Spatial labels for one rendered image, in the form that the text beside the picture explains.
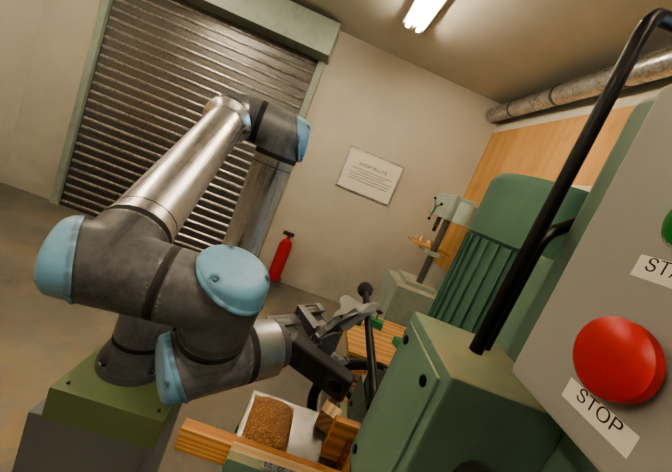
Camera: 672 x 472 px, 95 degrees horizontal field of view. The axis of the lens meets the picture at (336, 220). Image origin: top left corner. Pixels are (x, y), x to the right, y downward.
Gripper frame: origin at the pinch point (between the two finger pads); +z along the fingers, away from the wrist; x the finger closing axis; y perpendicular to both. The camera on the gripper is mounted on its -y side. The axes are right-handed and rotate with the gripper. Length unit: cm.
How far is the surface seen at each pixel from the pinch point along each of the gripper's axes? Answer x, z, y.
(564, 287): -34, -28, -26
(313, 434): 19.1, -7.9, -4.7
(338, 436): 13.5, -7.5, -9.2
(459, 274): -23.8, -5.0, -11.9
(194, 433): 13.4, -30.0, 0.2
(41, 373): 121, -51, 113
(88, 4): -41, -49, 402
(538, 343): -31, -29, -27
